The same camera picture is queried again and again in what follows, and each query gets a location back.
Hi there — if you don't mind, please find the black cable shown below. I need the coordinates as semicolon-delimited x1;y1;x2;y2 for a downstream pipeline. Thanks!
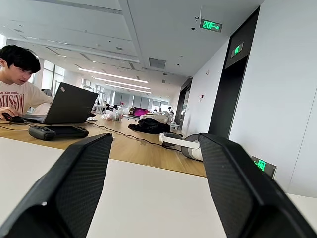
0;119;183;152

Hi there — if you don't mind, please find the white headset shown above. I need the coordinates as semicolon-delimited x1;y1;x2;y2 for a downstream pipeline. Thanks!
158;132;204;162

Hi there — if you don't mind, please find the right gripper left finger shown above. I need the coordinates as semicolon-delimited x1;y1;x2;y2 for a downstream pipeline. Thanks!
0;132;114;238

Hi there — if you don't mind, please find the black handheld game console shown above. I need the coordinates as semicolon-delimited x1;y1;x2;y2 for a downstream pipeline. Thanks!
28;125;89;142

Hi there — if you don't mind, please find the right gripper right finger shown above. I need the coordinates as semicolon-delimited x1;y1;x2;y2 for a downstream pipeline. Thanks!
198;132;317;238

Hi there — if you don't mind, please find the laptop with pink screen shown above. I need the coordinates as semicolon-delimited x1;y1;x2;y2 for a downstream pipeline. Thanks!
132;107;149;119

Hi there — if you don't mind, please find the black laptop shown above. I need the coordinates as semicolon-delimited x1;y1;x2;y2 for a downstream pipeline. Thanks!
21;82;99;125

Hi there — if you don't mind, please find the black computer mouse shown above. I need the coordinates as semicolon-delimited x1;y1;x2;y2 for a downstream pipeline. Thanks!
1;112;18;121

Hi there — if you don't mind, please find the black bag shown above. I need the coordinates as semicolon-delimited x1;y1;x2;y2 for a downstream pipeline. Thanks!
128;117;171;134

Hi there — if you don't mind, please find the person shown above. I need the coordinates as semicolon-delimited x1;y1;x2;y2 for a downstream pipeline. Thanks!
0;44;54;121

